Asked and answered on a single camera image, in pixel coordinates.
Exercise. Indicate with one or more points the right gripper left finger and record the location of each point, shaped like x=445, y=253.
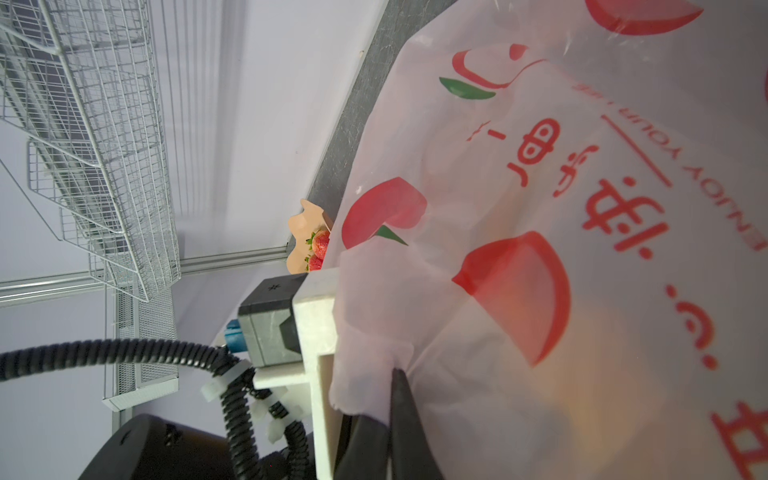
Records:
x=366, y=455

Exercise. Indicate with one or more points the pink fruit print plastic bag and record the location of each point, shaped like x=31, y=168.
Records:
x=556, y=225

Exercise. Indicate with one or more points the white wire wall basket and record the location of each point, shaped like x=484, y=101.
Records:
x=79, y=79

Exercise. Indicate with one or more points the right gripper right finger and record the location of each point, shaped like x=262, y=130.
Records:
x=411, y=455

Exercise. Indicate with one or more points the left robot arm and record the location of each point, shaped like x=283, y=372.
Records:
x=149, y=447

